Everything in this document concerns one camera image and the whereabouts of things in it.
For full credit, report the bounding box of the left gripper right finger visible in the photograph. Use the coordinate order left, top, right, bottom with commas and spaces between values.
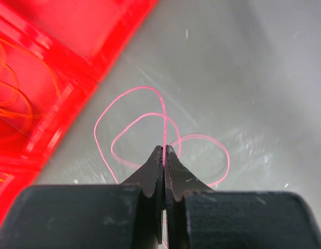
164, 145, 212, 248

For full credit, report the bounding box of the orange cable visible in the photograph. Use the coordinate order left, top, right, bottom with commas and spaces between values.
0, 36, 62, 138

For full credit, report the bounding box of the red four-compartment bin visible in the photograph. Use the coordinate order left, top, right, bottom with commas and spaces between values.
0, 1, 156, 223

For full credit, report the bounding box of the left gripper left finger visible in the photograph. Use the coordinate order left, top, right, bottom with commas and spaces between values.
122, 145, 164, 244

